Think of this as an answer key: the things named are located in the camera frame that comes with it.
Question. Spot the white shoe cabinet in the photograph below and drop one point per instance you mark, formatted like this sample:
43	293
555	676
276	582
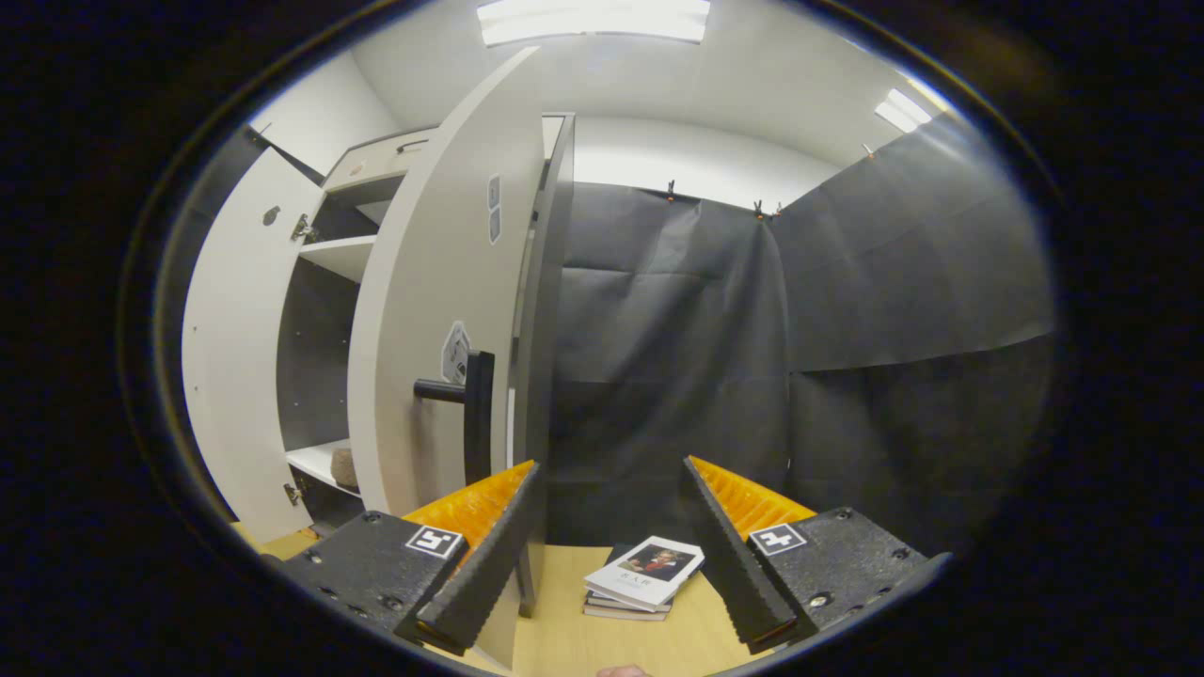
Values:
547	329

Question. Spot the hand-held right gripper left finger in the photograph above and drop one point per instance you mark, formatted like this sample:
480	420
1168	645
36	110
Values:
367	564

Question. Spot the small ceiling light panel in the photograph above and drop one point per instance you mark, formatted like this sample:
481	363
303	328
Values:
903	110

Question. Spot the white portrait cover book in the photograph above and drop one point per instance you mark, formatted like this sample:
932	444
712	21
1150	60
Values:
649	574

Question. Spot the large ceiling light panel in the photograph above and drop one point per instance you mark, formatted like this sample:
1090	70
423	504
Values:
593	21

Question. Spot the white shoe cabinet door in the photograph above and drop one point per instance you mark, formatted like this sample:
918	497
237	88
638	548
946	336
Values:
442	282
235	357

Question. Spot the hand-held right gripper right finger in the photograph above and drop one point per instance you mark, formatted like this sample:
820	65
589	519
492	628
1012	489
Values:
847	555

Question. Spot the brown fuzzy slipper shoe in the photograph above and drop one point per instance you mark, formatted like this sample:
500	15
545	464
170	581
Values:
343	467

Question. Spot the dark cover book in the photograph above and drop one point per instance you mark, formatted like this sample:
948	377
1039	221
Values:
621	612

